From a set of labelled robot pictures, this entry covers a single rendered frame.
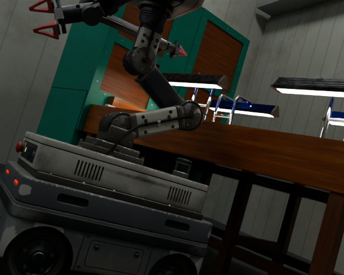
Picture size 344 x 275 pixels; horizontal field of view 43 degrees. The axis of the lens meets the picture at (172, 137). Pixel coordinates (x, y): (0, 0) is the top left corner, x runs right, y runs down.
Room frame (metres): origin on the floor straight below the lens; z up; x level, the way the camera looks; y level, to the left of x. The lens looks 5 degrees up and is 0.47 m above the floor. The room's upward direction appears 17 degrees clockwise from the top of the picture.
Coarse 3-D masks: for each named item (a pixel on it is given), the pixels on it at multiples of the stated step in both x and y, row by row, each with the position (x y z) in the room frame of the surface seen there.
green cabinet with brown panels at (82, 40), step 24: (72, 24) 3.17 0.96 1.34; (168, 24) 3.09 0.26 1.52; (192, 24) 3.24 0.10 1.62; (216, 24) 3.38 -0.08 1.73; (72, 48) 3.08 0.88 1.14; (96, 48) 2.84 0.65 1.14; (120, 48) 2.87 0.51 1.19; (192, 48) 3.27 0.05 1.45; (216, 48) 3.45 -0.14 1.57; (240, 48) 3.64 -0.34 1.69; (72, 72) 3.00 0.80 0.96; (96, 72) 2.78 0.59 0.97; (120, 72) 2.91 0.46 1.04; (168, 72) 3.18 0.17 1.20; (192, 72) 3.34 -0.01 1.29; (216, 72) 3.51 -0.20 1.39; (240, 72) 3.68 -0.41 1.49; (120, 96) 2.95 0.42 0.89; (144, 96) 3.08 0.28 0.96; (216, 96) 3.56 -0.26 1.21; (216, 120) 3.62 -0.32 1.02
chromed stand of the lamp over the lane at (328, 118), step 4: (332, 96) 2.10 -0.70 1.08; (332, 100) 2.10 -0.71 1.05; (332, 104) 2.10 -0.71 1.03; (328, 108) 2.11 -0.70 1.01; (332, 108) 2.10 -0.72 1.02; (328, 112) 2.10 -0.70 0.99; (328, 116) 2.10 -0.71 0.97; (328, 120) 2.10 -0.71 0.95; (332, 120) 2.08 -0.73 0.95; (336, 120) 2.06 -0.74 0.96; (340, 120) 2.05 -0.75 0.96; (324, 124) 2.10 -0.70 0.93; (328, 124) 2.10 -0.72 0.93; (324, 128) 2.10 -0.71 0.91; (324, 132) 2.10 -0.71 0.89; (320, 136) 2.11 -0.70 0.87; (324, 136) 2.10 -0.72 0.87
